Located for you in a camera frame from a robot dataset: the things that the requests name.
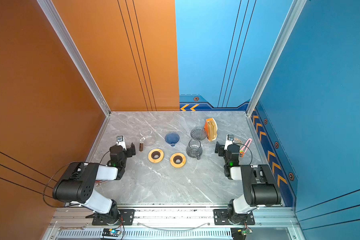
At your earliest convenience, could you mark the orange coffee filter box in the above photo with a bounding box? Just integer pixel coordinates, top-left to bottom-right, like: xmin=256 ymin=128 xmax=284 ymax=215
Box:
xmin=204 ymin=118 xmax=218 ymax=142

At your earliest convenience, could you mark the grey ribbed glass pitcher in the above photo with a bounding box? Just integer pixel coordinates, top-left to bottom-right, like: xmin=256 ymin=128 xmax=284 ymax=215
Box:
xmin=186 ymin=139 xmax=203 ymax=160

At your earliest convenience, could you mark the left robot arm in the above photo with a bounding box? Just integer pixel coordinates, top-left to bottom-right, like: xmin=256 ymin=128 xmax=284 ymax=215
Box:
xmin=53 ymin=144 xmax=136 ymax=226

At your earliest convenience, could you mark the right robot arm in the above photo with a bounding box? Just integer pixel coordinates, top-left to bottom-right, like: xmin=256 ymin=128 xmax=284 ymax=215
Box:
xmin=215 ymin=143 xmax=282 ymax=225

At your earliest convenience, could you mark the grey glass dripper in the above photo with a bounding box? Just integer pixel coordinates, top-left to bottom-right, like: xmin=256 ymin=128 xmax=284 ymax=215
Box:
xmin=190 ymin=128 xmax=207 ymax=141

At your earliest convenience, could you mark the blue glass dripper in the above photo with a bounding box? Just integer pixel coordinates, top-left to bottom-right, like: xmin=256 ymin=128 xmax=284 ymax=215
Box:
xmin=165 ymin=132 xmax=180 ymax=147

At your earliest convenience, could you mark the white tape roll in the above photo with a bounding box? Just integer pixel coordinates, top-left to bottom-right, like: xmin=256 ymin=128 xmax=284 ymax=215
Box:
xmin=233 ymin=138 xmax=243 ymax=145

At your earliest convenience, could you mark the metal wrench set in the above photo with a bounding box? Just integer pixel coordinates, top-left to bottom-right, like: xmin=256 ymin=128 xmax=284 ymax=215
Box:
xmin=95 ymin=180 xmax=107 ymax=187

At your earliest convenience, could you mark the left green circuit board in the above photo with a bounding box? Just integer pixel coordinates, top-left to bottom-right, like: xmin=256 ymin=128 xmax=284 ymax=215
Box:
xmin=102 ymin=228 xmax=123 ymax=240

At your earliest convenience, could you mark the right circuit board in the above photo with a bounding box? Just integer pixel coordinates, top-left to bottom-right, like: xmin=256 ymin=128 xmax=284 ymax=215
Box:
xmin=231 ymin=228 xmax=253 ymax=240

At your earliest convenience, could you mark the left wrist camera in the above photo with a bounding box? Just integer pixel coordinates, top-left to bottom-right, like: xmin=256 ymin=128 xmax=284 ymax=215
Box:
xmin=117 ymin=136 xmax=127 ymax=150

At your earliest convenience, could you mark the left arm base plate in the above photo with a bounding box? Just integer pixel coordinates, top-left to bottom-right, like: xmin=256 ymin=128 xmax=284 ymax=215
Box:
xmin=92 ymin=209 xmax=135 ymax=227

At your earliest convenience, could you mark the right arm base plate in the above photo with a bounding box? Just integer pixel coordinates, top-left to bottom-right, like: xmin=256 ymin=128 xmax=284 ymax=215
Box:
xmin=213 ymin=209 xmax=256 ymax=226

